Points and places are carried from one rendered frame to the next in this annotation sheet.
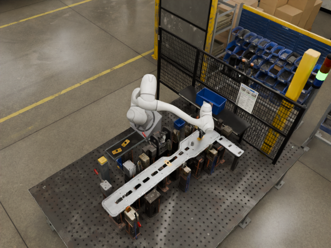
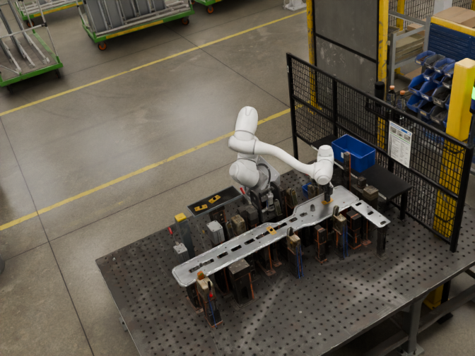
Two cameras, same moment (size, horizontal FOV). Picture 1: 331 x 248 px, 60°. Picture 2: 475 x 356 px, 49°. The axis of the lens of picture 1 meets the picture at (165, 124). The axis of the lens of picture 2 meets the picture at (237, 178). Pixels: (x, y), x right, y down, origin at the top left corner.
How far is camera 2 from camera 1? 120 cm
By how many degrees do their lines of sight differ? 19
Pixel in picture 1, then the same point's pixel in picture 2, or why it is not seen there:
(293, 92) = (454, 126)
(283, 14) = not seen: outside the picture
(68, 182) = (144, 255)
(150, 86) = (247, 121)
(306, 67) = (460, 84)
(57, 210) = (124, 286)
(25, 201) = (97, 292)
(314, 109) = not seen: outside the picture
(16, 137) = (100, 213)
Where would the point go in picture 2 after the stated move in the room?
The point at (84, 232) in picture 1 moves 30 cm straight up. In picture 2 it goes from (152, 314) to (141, 283)
